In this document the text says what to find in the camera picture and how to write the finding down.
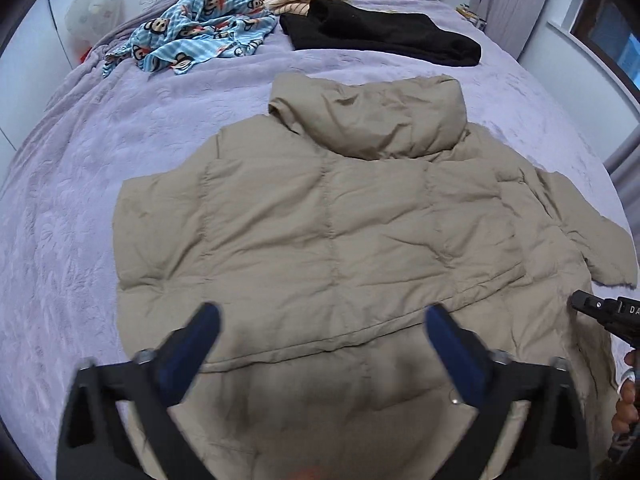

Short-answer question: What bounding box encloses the white covered fan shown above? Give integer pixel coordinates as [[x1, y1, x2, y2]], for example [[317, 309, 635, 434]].
[[65, 0, 124, 53]]

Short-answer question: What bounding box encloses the window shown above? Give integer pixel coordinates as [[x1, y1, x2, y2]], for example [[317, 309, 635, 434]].
[[547, 0, 640, 92]]

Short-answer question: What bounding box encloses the blue monkey print cloth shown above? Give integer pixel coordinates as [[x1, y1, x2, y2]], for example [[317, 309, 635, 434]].
[[102, 0, 279, 79]]

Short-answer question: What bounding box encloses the black garment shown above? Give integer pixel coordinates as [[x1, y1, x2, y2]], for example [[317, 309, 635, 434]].
[[279, 0, 483, 69]]

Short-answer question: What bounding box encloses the grey curtain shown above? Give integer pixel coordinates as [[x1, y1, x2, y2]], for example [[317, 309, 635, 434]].
[[470, 0, 550, 58]]

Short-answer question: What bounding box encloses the person's right hand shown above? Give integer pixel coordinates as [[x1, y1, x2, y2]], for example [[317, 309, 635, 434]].
[[612, 349, 640, 434]]

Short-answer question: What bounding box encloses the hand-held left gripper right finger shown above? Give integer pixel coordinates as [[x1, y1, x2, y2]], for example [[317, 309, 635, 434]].
[[424, 303, 594, 480]]

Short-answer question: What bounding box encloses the clutter on bedside table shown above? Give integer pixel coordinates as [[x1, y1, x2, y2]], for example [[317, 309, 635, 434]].
[[456, 4, 488, 31]]

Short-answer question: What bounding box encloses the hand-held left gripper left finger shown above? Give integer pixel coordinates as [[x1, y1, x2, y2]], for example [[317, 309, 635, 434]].
[[56, 301, 223, 480]]

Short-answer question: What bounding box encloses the purple bed blanket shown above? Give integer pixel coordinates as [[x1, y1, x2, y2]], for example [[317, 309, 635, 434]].
[[0, 0, 632, 466]]

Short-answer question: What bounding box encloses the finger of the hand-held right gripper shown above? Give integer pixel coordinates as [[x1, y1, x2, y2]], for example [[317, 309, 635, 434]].
[[570, 289, 623, 337]]

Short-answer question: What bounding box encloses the beige puffer jacket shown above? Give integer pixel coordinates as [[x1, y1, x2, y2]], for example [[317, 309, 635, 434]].
[[111, 73, 637, 480]]

